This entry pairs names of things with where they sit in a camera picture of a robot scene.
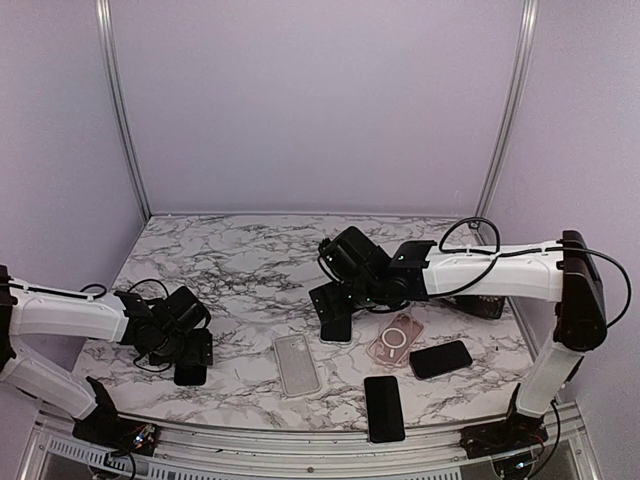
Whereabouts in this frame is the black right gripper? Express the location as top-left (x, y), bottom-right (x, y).
top-left (310, 276), bottom-right (385, 324)

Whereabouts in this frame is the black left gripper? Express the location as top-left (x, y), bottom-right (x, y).
top-left (149, 330), bottom-right (213, 367)

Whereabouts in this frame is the black phone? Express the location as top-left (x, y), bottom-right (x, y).
top-left (409, 340), bottom-right (473, 380)
top-left (364, 376), bottom-right (406, 444)
top-left (173, 365), bottom-right (207, 387)
top-left (320, 316), bottom-right (352, 343)

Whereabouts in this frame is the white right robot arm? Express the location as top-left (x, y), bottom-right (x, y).
top-left (309, 226), bottom-right (608, 448)

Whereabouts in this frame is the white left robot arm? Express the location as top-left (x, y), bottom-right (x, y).
top-left (1, 268), bottom-right (213, 445)

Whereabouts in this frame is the pink phone case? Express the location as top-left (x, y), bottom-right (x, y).
top-left (366, 313), bottom-right (424, 368)

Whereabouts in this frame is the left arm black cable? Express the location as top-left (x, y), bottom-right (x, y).
top-left (79, 278), bottom-right (174, 374)

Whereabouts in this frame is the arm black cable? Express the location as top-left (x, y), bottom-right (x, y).
top-left (79, 278), bottom-right (174, 374)
top-left (437, 217), bottom-right (632, 331)

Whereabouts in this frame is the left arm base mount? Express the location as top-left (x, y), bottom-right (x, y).
top-left (72, 377), bottom-right (159, 456)

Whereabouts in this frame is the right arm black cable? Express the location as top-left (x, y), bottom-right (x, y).
top-left (437, 217), bottom-right (632, 331)

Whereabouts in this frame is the aluminium front rail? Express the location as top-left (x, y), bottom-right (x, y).
top-left (17, 403), bottom-right (601, 479)

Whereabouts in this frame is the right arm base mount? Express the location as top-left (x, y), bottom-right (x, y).
top-left (459, 386), bottom-right (548, 459)

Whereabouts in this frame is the aluminium right corner post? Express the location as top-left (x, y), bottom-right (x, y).
top-left (474, 0), bottom-right (539, 217)

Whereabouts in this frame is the aluminium corner post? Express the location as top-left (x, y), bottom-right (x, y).
top-left (95, 0), bottom-right (152, 223)
top-left (474, 0), bottom-right (539, 217)

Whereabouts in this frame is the aluminium left corner post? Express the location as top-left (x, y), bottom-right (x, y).
top-left (95, 0), bottom-right (152, 223)

